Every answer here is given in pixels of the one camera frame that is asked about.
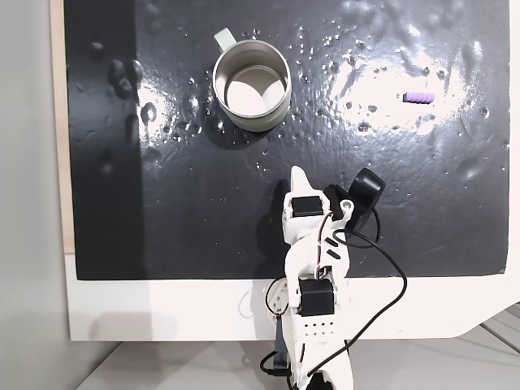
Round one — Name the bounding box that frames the purple ribbed pen grip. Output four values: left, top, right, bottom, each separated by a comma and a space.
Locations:
402, 91, 436, 104

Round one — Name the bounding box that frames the black glossy mat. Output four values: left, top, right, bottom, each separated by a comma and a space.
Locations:
63, 0, 511, 281

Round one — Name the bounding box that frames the beige cardboard sheet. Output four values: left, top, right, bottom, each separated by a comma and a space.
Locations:
49, 0, 76, 256

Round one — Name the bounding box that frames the red white servo wire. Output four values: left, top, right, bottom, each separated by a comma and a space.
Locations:
314, 212, 333, 282

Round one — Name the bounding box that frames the black oval camera box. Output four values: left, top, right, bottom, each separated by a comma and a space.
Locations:
347, 167, 388, 235

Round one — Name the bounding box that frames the metal mug with pale handle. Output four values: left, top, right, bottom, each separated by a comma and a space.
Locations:
211, 28, 293, 133

